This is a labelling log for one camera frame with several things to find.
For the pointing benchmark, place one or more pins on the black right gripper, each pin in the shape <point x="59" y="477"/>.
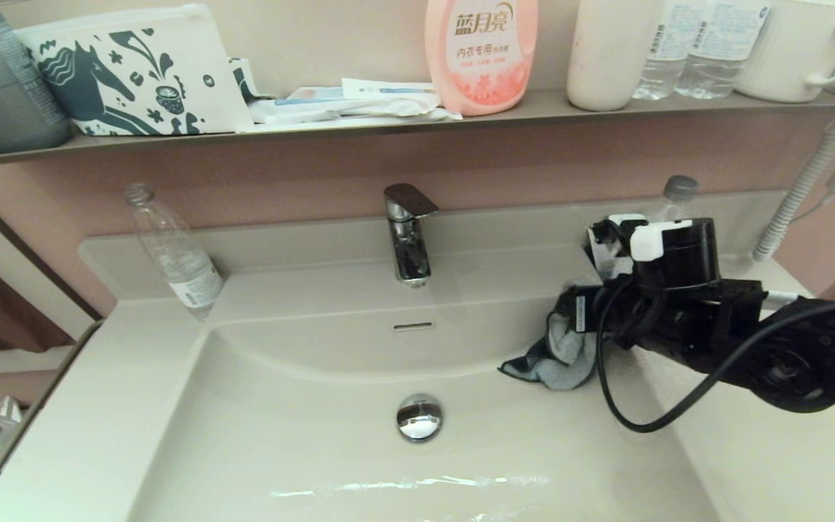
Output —
<point x="606" y="312"/>

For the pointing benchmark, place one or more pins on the grey microfibre cleaning cloth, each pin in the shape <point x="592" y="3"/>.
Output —
<point x="566" y="359"/>

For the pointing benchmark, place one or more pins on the chrome sink faucet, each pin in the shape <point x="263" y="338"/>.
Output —
<point x="409" y="246"/>

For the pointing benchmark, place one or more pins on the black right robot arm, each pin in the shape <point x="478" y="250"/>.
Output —
<point x="787" y="348"/>

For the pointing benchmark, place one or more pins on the white ceramic sink basin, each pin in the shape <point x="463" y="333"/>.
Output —
<point x="316" y="406"/>

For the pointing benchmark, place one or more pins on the white paper card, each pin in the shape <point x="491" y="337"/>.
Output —
<point x="615" y="264"/>

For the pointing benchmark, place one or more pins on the clear grey-capped water bottle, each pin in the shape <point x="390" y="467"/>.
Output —
<point x="678" y="190"/>

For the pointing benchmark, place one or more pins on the chrome drain stopper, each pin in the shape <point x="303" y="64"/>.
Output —
<point x="419" y="418"/>

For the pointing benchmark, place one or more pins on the white ribbed tumbler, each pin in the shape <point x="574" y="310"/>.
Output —
<point x="609" y="58"/>

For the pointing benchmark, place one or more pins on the clear labelled water bottle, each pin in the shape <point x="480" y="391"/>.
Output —
<point x="722" y="51"/>
<point x="667" y="51"/>

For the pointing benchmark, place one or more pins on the pink detergent bottle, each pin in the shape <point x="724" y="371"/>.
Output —
<point x="479" y="58"/>

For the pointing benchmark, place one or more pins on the white toothbrush packet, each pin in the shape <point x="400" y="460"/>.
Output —
<point x="388" y="88"/>

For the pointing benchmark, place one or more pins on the white ribbed mug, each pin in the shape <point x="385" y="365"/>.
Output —
<point x="787" y="51"/>

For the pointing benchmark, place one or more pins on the plastic wrapped toiletry packet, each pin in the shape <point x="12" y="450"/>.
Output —
<point x="345" y="110"/>

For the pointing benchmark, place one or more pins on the clear capless water bottle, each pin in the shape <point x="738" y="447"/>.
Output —
<point x="178" y="261"/>

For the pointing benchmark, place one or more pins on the small printed white box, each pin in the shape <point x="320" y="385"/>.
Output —
<point x="243" y="76"/>

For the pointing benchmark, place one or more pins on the white horse print pouch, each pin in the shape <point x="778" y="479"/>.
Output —
<point x="135" y="72"/>

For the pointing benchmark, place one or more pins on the grey plastic bottle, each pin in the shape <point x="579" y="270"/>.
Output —
<point x="4" y="87"/>

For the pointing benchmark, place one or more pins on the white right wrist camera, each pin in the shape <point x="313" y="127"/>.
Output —
<point x="653" y="239"/>

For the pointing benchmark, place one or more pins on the grey wall shelf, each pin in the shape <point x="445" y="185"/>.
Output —
<point x="606" y="105"/>

